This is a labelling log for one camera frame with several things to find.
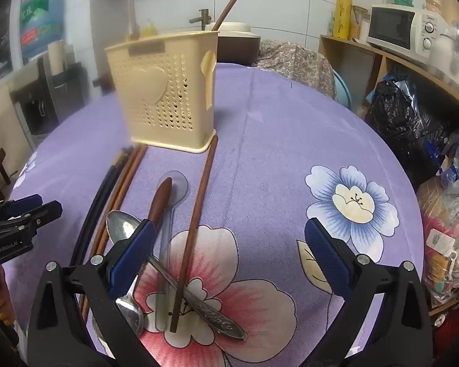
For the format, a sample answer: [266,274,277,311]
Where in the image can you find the colourful plastic bags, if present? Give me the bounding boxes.
[417,134,459,306]

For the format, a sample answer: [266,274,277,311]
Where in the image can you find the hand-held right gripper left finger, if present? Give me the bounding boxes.
[26,219,157,367]

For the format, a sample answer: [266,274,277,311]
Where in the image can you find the black plastic bag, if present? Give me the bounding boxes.
[367,71,452,188]

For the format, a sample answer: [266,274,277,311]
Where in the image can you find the wooden handle metal spoon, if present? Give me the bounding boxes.
[115,178,174,339]

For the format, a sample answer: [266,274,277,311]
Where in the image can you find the yellow soap bottle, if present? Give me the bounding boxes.
[140,19,159,39]

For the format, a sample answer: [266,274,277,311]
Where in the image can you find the wooden shelf unit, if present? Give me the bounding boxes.
[318,34,459,123]

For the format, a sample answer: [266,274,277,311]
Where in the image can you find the cream plastic utensil holder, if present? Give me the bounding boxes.
[104,31,219,154]

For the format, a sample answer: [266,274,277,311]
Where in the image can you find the yellow patterned cylinder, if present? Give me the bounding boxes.
[334,0,354,39]

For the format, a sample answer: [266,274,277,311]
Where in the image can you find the bronze faucet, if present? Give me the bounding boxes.
[189,9,211,31]

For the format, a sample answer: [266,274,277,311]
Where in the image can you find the ornate handle metal spoon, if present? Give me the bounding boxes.
[106,210,248,342]

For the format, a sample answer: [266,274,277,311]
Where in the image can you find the white electric kettle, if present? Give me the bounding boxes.
[430,23,459,88]

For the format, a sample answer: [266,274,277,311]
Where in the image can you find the floral patterned cloth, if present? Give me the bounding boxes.
[252,39,337,100]

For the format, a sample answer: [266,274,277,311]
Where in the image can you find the brown wooden chopstick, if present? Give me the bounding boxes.
[170,135,219,332]
[95,145,149,257]
[211,0,252,31]
[80,144,143,322]

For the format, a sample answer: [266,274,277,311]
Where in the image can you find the clear plastic spoon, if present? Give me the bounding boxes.
[153,171,189,333]

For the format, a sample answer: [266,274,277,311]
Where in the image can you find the cream and brown rice cooker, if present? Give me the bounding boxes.
[204,21,261,65]

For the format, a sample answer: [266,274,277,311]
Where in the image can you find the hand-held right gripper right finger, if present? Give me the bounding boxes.
[304,217,433,367]

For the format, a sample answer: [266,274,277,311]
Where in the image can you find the purple floral tablecloth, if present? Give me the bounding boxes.
[4,61,425,367]

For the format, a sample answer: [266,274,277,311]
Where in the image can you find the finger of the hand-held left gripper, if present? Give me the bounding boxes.
[0,200,64,243]
[0,194,43,220]

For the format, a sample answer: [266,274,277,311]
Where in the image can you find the blue water bottle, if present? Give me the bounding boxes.
[19,0,67,60]

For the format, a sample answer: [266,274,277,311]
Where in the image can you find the white microwave oven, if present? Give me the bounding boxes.
[366,4,450,60]

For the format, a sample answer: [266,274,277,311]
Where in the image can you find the cream paper roll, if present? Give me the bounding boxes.
[48,40,66,75]

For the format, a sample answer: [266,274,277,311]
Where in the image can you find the black chopstick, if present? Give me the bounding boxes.
[76,151,132,264]
[69,149,129,266]

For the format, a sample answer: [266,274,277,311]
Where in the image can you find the water dispenser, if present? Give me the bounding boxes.
[9,51,90,138]

